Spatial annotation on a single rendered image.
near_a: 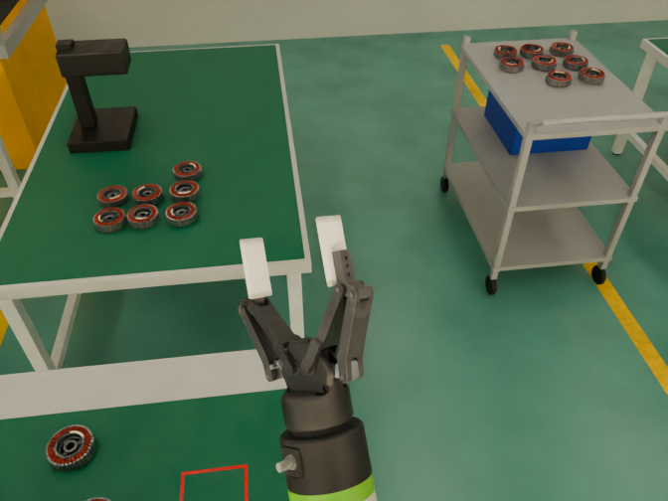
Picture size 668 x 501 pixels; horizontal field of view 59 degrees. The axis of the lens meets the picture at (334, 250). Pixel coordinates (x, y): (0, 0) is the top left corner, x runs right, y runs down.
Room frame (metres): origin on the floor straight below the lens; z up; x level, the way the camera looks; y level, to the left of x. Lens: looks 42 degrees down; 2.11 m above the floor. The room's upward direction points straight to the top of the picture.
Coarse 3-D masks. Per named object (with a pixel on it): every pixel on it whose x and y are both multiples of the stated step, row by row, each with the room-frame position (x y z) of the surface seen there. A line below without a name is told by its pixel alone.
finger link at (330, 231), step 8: (328, 216) 0.46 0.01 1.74; (336, 216) 0.47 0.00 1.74; (320, 224) 0.45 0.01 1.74; (328, 224) 0.45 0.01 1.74; (336, 224) 0.46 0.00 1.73; (320, 232) 0.45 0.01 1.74; (328, 232) 0.45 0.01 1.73; (336, 232) 0.45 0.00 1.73; (320, 240) 0.44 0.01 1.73; (328, 240) 0.44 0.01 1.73; (336, 240) 0.45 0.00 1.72; (344, 240) 0.45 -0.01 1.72; (328, 248) 0.44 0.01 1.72; (336, 248) 0.44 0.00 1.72; (344, 248) 0.45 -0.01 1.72; (328, 256) 0.43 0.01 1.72; (328, 264) 0.42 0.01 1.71; (328, 272) 0.42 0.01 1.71; (328, 280) 0.41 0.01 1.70; (336, 280) 0.41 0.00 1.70
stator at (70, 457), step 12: (60, 432) 0.79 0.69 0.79; (72, 432) 0.79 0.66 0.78; (84, 432) 0.79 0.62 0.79; (48, 444) 0.76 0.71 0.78; (60, 444) 0.77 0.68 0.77; (72, 444) 0.77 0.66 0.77; (84, 444) 0.76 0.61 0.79; (48, 456) 0.73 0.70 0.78; (60, 456) 0.73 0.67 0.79; (72, 456) 0.73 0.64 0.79; (84, 456) 0.73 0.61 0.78; (60, 468) 0.71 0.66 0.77; (72, 468) 0.71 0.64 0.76
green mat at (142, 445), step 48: (0, 432) 0.82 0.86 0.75; (48, 432) 0.82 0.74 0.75; (96, 432) 0.82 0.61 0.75; (144, 432) 0.82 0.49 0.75; (192, 432) 0.82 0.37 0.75; (240, 432) 0.82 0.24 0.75; (0, 480) 0.69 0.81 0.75; (48, 480) 0.69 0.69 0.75; (96, 480) 0.69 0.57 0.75; (144, 480) 0.69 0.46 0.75; (192, 480) 0.69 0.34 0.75; (240, 480) 0.69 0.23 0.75
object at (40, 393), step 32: (256, 352) 1.08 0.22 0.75; (0, 384) 0.97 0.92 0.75; (32, 384) 0.97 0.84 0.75; (64, 384) 0.97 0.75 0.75; (96, 384) 0.97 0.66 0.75; (128, 384) 0.97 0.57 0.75; (160, 384) 0.97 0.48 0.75; (192, 384) 0.97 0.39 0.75; (224, 384) 0.97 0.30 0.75; (256, 384) 0.97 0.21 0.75; (0, 416) 0.87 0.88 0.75; (32, 416) 0.87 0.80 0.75
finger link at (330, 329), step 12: (336, 288) 0.40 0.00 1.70; (336, 300) 0.40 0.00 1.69; (336, 312) 0.39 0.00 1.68; (324, 324) 0.39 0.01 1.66; (336, 324) 0.39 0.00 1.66; (324, 336) 0.39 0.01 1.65; (336, 336) 0.39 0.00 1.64; (312, 348) 0.38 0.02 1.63; (336, 348) 0.39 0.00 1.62; (312, 360) 0.38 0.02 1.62
